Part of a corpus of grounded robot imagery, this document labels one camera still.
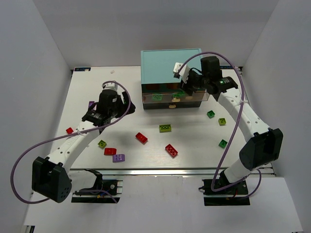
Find transparent drawer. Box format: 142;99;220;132
142;91;209;104

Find green small lego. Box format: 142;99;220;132
219;139;228;148
207;110;215;118

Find olive small lego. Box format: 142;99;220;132
98;140;107;149

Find lime small lego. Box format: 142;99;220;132
218;118;226;126

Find green long lego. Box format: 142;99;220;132
172;92;185;102

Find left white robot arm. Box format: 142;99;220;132
32;89;135;203

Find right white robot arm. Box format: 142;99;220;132
173;53;283;192

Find right blue label sticker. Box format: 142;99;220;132
220;66;234;69

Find blue label sticker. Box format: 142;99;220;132
74;67;91;72
220;66;234;69

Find teal drawer cabinet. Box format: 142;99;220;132
140;49;202;110

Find red lego centre left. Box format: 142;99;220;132
136;132;148;144

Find lime long lego centre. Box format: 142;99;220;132
159;124;172;133

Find left blue label sticker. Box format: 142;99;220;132
74;67;91;72

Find red sloped lego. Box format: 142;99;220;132
104;148;117;156

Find small red lego left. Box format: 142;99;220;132
66;127;74;134

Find purple sloped lego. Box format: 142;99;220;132
112;154;125;163

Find red lego centre right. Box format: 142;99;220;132
165;144;178;158

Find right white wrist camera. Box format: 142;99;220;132
173;63;190;83

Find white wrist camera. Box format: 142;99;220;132
102;82;118;92
173;63;190;83

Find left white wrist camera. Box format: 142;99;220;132
102;82;118;92

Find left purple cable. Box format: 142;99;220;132
10;80;132;204

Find purple cable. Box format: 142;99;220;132
176;51;262;200
10;80;132;204

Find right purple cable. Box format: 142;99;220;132
176;51;262;200

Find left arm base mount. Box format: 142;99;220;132
69;169;123;204

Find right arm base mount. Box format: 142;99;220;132
198;179;250;206

